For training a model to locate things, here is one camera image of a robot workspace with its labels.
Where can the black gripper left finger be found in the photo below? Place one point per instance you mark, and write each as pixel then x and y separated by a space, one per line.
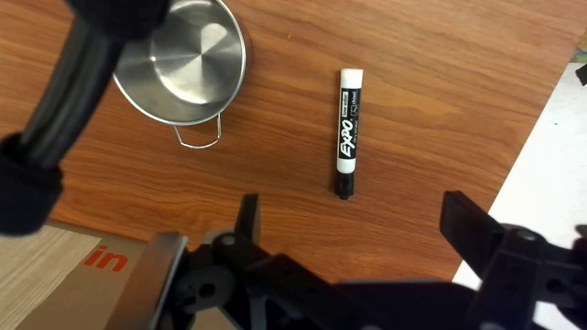
pixel 247 217

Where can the black white Expo marker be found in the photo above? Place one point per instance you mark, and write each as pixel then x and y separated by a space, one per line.
pixel 348 129

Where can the stainless steel pot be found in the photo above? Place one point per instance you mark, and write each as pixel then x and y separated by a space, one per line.
pixel 189 67

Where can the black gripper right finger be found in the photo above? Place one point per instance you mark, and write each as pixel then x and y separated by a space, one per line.
pixel 467 226

